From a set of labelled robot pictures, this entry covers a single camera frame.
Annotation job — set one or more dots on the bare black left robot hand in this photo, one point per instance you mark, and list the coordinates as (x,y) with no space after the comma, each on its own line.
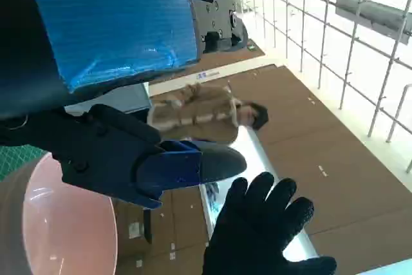
(112,24)

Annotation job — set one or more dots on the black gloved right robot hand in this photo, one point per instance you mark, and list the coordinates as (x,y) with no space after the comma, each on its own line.
(257,223)

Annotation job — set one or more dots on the pink bowl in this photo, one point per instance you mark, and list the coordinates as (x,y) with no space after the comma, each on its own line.
(64,223)

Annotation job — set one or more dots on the white light strip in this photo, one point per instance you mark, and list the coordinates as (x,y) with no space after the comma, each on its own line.
(257,149)

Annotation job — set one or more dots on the person in beige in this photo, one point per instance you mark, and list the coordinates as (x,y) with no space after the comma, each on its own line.
(199,117)

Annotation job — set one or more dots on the green cutting mat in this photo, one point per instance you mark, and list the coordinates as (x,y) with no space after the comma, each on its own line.
(16,162)

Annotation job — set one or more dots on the white metal ceiling grid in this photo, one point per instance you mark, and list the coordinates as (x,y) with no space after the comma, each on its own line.
(398,114)

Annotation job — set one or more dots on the grey ceiling panel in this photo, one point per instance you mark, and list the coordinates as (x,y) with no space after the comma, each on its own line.
(370,11)

